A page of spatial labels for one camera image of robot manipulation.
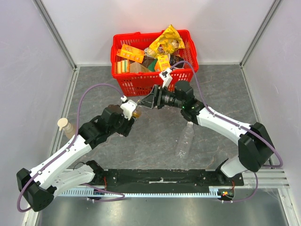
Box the yellow tea bottle red label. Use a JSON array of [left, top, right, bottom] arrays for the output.
[[132, 105, 142, 119]]

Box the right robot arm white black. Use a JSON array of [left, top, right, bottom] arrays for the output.
[[139, 81, 274, 186]]

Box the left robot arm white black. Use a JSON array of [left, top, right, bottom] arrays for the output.
[[16, 100, 137, 212]]

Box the empty clear plastic bottle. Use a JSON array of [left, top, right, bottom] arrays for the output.
[[175, 121, 194, 159]]

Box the beige bottle round cap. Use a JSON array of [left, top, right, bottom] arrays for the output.
[[57, 118, 76, 139]]

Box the red plastic shopping basket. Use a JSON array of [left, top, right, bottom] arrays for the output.
[[111, 30, 199, 97]]

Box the orange box right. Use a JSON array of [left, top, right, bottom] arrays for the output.
[[154, 55, 171, 72]]

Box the orange box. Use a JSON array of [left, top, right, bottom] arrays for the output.
[[154, 55, 171, 72], [117, 44, 144, 63]]

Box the green package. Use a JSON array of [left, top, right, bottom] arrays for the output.
[[148, 59, 158, 72]]

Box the wooden block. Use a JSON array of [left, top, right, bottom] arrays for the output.
[[129, 62, 151, 73]]

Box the striped sponge pack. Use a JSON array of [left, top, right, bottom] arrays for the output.
[[117, 59, 130, 74]]

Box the orange box left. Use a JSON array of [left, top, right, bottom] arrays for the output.
[[117, 44, 144, 63]]

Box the clear wrapped snack pack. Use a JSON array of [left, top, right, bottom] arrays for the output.
[[144, 47, 157, 58]]

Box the yellow snack bag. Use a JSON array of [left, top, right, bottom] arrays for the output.
[[148, 25, 185, 58]]

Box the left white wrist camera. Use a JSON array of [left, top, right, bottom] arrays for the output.
[[120, 96, 137, 120]]

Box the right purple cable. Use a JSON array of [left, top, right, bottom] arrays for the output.
[[170, 61, 283, 203]]

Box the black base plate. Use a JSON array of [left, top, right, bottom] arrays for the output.
[[94, 169, 244, 194]]

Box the white cable duct rail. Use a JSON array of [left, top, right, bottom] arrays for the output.
[[59, 186, 221, 198]]

